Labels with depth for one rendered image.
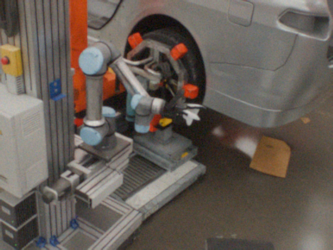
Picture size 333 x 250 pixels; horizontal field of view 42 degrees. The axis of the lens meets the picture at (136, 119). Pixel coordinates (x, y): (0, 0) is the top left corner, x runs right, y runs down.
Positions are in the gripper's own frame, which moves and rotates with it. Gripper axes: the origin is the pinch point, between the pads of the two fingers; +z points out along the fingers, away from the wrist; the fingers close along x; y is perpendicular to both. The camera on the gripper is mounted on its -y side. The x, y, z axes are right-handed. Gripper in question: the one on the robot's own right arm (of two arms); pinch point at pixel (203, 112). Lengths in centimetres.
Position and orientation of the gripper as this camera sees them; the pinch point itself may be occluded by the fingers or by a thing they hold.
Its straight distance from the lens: 204.2
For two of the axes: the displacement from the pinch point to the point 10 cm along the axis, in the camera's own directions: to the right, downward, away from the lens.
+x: -3.4, 3.5, -8.8
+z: 9.4, 2.2, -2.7
